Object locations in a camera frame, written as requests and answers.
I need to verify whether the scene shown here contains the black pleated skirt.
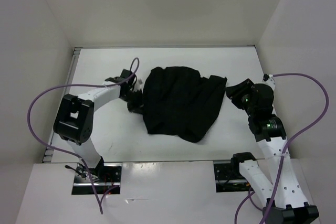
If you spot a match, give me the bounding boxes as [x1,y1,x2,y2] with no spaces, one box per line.
[126,66,227,143]

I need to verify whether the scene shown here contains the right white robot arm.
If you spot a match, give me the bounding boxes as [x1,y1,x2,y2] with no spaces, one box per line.
[226,78,319,223]

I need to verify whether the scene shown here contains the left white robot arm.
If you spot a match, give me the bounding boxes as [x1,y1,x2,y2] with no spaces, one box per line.
[53,69,141,182]

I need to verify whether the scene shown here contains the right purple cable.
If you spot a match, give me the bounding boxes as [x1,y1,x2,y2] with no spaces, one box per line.
[234,73,329,224]

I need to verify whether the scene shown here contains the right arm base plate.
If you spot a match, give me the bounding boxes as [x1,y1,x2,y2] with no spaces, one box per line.
[213,158,251,193]

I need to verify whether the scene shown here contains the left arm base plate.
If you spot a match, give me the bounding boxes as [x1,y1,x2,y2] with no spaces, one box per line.
[71,163,122,195]

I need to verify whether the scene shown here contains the aluminium table edge rail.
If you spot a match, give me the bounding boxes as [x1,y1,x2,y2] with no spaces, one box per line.
[43,47,81,163]

